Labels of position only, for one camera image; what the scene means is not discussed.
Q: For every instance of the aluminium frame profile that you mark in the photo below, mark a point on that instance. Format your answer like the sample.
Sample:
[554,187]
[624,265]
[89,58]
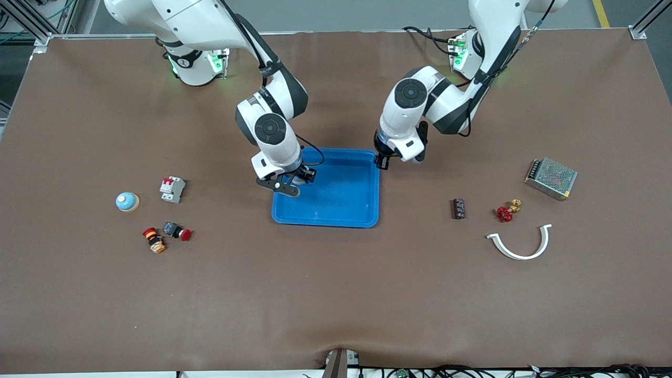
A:
[638,33]
[23,21]

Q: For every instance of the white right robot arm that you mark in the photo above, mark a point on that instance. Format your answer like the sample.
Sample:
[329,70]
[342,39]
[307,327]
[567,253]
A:
[184,21]

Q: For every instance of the brown table mat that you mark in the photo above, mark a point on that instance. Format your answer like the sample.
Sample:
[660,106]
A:
[336,289]

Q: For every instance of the red orange push button switch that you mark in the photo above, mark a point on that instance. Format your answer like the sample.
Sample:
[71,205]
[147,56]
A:
[154,240]

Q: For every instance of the dark brown electrolytic capacitor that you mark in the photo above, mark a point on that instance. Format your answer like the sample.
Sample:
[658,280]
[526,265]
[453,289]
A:
[459,209]

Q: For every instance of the blue desk bell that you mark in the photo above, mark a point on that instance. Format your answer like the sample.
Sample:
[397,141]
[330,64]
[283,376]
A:
[298,181]
[127,202]

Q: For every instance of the metal mesh power supply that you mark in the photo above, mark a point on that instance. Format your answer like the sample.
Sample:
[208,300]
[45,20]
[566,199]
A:
[551,178]

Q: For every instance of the blue plastic tray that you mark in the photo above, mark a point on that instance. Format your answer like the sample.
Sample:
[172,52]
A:
[336,205]

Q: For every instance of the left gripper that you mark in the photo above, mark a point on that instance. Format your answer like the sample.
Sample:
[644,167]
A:
[381,156]

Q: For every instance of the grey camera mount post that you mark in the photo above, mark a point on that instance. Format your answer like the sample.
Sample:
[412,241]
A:
[338,365]

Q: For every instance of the white red circuit breaker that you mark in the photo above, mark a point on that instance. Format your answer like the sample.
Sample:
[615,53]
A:
[172,189]

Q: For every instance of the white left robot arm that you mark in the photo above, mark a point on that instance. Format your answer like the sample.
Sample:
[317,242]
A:
[451,100]

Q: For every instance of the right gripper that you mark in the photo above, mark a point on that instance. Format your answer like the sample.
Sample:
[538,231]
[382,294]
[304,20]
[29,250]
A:
[303,172]

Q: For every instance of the black red emergency stop button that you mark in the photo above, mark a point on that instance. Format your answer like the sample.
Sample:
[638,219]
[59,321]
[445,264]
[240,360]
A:
[176,230]

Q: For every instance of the white curved pipe clamp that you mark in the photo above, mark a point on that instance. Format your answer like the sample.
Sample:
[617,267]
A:
[521,257]

